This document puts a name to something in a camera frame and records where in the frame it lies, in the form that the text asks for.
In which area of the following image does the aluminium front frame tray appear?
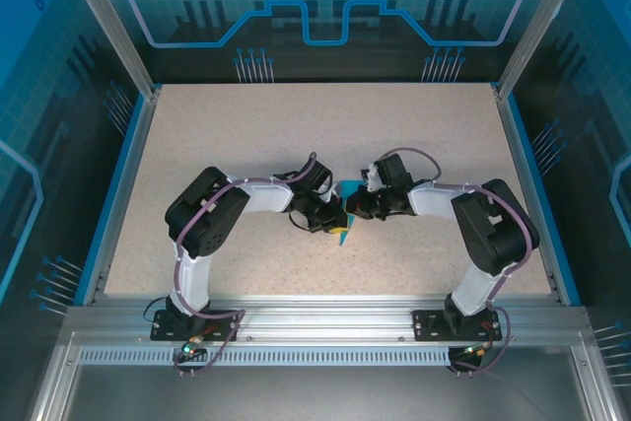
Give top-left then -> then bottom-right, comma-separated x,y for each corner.
30,306 -> 610,421

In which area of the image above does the blue side trim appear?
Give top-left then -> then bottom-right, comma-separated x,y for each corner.
506,94 -> 582,307
72,95 -> 149,307

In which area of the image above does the blue paper sheet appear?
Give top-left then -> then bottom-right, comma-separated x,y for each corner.
336,177 -> 365,248

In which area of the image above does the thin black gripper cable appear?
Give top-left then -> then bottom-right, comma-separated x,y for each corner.
287,208 -> 319,234

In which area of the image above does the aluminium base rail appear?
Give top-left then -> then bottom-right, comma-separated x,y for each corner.
66,295 -> 588,343

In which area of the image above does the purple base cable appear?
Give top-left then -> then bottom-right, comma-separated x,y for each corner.
172,310 -> 246,379
446,307 -> 512,379

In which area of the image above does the aluminium side rail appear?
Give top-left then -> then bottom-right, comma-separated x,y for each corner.
495,88 -> 568,307
81,88 -> 163,307

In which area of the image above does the slotted grey cable duct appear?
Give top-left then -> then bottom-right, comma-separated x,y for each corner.
78,345 -> 454,368

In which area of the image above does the aluminium frame post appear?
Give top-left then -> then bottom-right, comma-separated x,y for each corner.
494,0 -> 596,101
53,0 -> 163,100

